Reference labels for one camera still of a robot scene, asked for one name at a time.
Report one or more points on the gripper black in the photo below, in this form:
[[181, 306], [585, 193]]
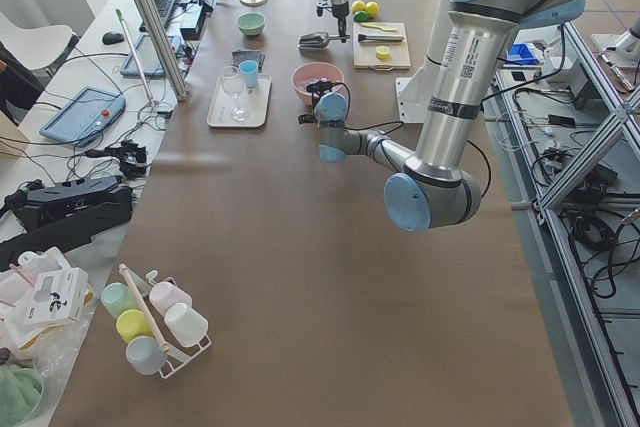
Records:
[[341, 11], [320, 89]]

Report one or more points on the metal ice scoop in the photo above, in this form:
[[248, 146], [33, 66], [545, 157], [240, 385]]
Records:
[[319, 40]]

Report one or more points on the pink bowl of ice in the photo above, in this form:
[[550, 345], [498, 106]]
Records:
[[312, 73]]

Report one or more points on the blue plastic cup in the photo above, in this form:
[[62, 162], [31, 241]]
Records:
[[249, 70]]

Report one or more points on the white cup on rack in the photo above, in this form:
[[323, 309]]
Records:
[[186, 324]]

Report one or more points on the green cup on rack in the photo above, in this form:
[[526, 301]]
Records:
[[117, 298]]

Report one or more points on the yellow cup on rack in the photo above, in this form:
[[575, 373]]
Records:
[[131, 324]]

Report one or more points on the grey cup on rack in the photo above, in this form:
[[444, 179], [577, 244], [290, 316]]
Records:
[[145, 355]]

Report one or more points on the green lime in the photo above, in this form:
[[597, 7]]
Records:
[[361, 16]]

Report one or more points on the yellow lemon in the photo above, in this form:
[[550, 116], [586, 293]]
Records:
[[372, 9], [358, 6]]

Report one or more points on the steel muddler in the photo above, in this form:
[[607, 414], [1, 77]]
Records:
[[371, 38]]

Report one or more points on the yellow plastic knife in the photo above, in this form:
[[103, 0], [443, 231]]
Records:
[[377, 26]]

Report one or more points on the bamboo cutting board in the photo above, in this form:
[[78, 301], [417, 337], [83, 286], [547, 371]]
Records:
[[364, 53]]

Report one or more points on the half lemon slice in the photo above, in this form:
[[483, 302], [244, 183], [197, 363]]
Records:
[[382, 52]]

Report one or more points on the cream serving tray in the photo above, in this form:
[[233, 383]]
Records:
[[254, 101]]

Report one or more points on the clear wine glass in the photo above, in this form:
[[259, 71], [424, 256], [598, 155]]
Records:
[[233, 86]]

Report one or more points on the blue teach pendant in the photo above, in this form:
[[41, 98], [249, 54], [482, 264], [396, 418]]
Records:
[[84, 117], [145, 50]]

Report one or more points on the black keyboard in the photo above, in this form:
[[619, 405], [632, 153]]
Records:
[[165, 10]]

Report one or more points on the blue parts bin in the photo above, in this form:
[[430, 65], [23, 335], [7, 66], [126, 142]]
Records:
[[521, 54]]

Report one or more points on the black computer mouse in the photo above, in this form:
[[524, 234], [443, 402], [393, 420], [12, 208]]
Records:
[[112, 37]]

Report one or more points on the white chair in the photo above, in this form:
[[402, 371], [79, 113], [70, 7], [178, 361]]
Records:
[[36, 48]]

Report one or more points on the black bag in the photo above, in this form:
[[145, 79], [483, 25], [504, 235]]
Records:
[[66, 215]]

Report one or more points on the white product box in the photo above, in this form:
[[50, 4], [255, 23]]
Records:
[[58, 297]]

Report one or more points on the green bowl with cloth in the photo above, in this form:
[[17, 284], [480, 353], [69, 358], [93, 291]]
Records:
[[21, 394]]

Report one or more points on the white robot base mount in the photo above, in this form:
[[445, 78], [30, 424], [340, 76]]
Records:
[[407, 102]]

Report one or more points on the aluminium frame post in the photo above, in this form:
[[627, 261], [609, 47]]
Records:
[[164, 52]]

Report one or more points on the white wire cup rack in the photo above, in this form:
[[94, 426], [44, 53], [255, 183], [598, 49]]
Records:
[[178, 357]]

